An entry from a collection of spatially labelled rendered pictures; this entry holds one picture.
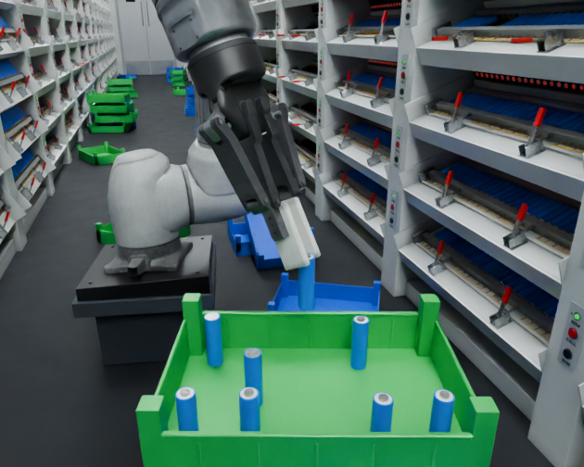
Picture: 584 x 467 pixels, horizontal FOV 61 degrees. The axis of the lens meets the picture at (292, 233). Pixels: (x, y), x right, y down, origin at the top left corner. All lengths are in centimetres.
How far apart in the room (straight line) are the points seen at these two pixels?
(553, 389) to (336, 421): 62
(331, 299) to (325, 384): 98
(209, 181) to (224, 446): 83
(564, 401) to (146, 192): 95
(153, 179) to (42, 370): 55
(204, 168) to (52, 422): 64
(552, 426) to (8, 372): 121
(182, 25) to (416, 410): 45
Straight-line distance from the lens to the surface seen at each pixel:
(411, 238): 153
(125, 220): 123
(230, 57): 51
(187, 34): 52
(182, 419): 49
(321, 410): 55
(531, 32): 113
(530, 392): 123
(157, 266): 124
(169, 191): 121
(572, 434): 109
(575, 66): 98
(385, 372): 61
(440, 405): 48
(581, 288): 98
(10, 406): 132
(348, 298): 155
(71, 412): 125
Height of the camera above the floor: 77
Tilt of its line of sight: 22 degrees down
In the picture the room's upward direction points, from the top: straight up
